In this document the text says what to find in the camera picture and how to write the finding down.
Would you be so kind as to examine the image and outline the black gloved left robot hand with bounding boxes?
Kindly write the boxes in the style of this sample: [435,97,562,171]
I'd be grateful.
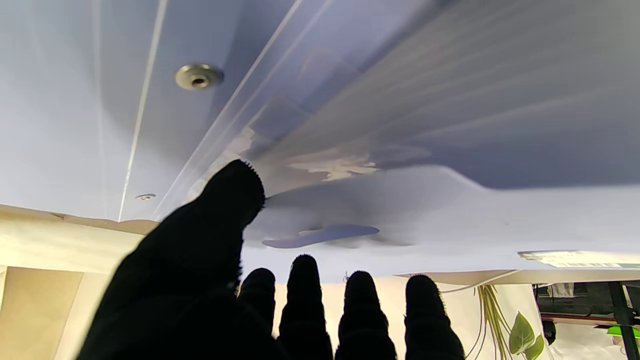
[75,159,468,360]

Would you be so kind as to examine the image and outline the blue file folder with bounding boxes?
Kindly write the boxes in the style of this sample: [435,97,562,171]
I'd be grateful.
[0,0,640,286]

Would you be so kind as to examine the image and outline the dark green plant leaves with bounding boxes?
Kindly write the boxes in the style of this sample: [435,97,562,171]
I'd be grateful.
[475,284,547,360]

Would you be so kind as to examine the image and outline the black equipment stand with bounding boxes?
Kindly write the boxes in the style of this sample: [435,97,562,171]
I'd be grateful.
[532,281,640,360]

